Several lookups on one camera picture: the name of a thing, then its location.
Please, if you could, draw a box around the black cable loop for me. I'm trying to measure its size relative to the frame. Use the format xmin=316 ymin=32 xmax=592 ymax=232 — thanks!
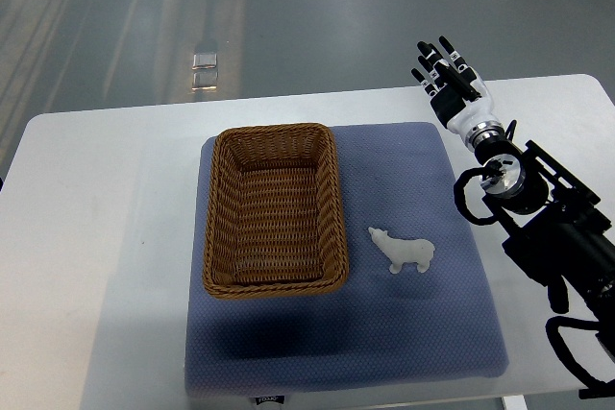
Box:
xmin=545 ymin=316 xmax=615 ymax=400

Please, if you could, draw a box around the white bear figurine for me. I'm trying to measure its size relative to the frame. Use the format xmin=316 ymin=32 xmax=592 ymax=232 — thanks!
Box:
xmin=368 ymin=227 xmax=435 ymax=275

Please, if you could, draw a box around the metal floor plate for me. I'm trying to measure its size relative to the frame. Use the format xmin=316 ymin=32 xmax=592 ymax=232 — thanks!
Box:
xmin=191 ymin=51 xmax=218 ymax=91

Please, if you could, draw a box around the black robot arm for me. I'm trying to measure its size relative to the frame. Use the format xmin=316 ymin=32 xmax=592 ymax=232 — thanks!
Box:
xmin=454 ymin=121 xmax=614 ymax=385

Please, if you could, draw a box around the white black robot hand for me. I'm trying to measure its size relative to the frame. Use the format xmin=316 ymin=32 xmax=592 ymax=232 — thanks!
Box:
xmin=411 ymin=36 xmax=504 ymax=152

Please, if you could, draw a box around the blue quilted cushion mat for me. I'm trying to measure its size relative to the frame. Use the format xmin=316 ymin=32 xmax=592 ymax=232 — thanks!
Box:
xmin=184 ymin=122 xmax=508 ymax=398

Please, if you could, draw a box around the black label tag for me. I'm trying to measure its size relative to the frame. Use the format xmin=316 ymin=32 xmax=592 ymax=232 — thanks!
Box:
xmin=254 ymin=395 xmax=285 ymax=405

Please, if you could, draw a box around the brown wicker basket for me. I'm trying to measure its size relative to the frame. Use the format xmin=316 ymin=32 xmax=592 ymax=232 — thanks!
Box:
xmin=202 ymin=123 xmax=350 ymax=300

